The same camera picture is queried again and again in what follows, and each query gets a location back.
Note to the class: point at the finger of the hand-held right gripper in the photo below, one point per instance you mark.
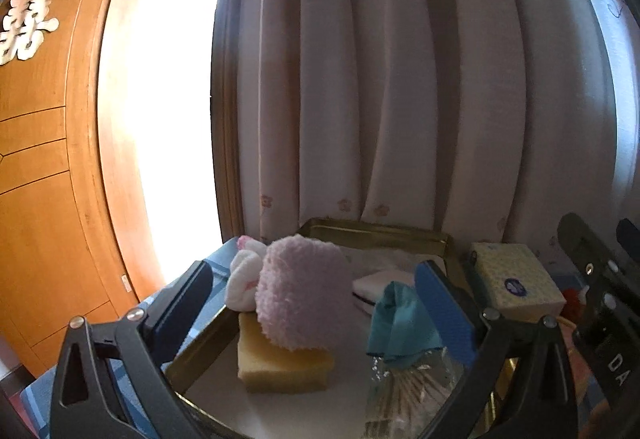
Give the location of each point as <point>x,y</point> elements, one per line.
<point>627,239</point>
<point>585,259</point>

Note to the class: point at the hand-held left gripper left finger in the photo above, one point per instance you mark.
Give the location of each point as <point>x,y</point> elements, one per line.
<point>185,304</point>

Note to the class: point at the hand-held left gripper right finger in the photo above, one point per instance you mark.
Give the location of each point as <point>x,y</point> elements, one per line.
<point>445,314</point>

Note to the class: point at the teal cloth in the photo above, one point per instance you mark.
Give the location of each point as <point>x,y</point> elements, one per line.
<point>400,324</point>

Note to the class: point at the clear bag of cotton swabs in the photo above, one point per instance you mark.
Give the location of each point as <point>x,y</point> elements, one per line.
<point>400,394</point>

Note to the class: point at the gold rectangular tin box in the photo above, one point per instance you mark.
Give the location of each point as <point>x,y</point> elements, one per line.
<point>380,226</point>

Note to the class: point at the pale pink fluffy cloth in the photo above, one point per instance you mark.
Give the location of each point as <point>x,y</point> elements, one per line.
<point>305,294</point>

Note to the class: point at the red knotted tassel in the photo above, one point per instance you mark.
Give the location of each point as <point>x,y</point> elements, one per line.
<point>570,299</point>

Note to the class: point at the yellow tissue pack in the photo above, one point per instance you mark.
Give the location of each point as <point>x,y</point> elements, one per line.
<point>515,279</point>

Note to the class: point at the yellow sponge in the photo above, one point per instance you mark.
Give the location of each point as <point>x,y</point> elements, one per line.
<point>280,366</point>

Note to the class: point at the blue plaid mat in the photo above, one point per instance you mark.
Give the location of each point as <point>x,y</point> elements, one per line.
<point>30,404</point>

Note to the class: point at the wooden wardrobe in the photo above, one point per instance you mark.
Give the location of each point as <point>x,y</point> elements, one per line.
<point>40,169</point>

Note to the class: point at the floral beige curtain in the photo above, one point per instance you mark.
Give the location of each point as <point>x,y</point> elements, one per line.
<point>400,69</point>

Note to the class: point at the white paper-cut decoration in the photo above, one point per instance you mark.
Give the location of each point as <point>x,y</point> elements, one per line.
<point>25,24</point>

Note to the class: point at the brown window frame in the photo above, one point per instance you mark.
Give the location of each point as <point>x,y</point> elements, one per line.
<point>225,119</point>

